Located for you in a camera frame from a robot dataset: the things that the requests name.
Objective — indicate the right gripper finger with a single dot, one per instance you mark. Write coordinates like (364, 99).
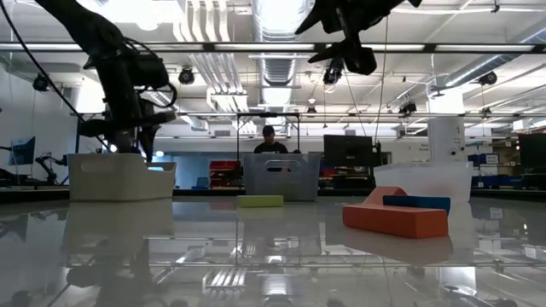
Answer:
(335, 51)
(320, 17)

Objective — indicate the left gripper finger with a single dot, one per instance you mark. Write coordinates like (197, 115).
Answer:
(148, 140)
(125, 143)

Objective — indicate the long green block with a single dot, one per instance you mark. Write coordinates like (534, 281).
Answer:
(260, 201)

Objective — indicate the orange curved block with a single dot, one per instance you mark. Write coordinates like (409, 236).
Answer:
(386, 194)

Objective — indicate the long blue block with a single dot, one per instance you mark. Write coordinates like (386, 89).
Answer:
(422, 201)

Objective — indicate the long orange block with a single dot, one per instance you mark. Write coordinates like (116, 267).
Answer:
(396, 221)

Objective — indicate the black background robot arm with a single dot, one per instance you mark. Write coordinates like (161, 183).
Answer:
(50, 164)

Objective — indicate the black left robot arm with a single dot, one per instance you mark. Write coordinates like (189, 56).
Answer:
(85, 25)

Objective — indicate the black ceiling spotlight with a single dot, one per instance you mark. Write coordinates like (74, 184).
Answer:
(407, 107)
(332, 76)
(487, 78)
(186, 76)
(40, 82)

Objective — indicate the white plastic bin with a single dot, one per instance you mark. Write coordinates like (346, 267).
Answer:
(119, 183)

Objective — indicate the blue chair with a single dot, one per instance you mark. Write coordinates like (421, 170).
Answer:
(201, 183)

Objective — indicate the red storage bins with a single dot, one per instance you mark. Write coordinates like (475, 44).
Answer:
(224, 170)

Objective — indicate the black monitor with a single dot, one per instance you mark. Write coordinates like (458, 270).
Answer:
(350, 150)
(533, 153)

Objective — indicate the blue-screen monitor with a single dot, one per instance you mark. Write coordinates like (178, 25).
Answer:
(22, 150)

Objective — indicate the black overhead crossbar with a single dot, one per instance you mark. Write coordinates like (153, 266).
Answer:
(209, 47)

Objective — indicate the person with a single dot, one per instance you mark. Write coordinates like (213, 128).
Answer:
(269, 147)

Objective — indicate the white pillar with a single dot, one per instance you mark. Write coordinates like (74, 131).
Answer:
(445, 128)

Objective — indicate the grey translucent plastic bin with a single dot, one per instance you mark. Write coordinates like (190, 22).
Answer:
(298, 183)

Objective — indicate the clear plastic bin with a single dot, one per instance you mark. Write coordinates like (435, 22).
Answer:
(435, 179)

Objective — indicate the blue storage bins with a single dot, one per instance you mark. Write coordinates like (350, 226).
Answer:
(490, 170)

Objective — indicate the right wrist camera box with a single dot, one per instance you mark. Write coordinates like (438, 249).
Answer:
(361, 60)

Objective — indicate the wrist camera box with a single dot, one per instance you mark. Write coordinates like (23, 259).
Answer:
(149, 70)
(361, 60)

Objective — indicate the silver round ceiling duct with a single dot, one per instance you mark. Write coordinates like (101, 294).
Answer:
(277, 21)

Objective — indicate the black gantry frame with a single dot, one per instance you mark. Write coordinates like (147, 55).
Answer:
(78, 136)
(268, 114)

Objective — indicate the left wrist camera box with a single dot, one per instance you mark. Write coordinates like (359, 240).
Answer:
(149, 70)

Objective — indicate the grey slanted ceiling duct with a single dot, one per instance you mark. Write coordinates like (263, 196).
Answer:
(490, 64)

